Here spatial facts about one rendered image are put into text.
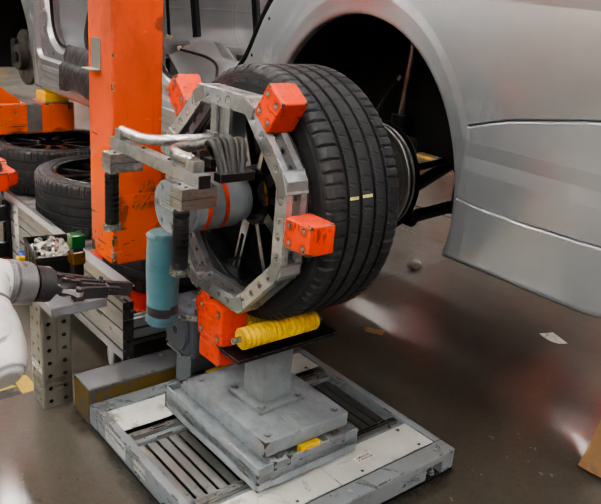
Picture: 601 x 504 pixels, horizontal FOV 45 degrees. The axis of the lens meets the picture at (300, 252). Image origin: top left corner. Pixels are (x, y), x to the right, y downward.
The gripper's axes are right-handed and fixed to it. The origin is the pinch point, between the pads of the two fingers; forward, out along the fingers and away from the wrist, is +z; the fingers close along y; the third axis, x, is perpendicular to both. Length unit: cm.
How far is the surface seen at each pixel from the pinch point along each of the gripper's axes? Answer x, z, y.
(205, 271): -2.1, 35.0, 12.5
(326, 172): -38, 28, -26
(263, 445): 37, 46, -16
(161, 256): -4.8, 20.0, 13.4
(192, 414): 43, 47, 15
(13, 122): -11, 79, 240
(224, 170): -32.5, 8.3, -15.4
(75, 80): -41, 84, 197
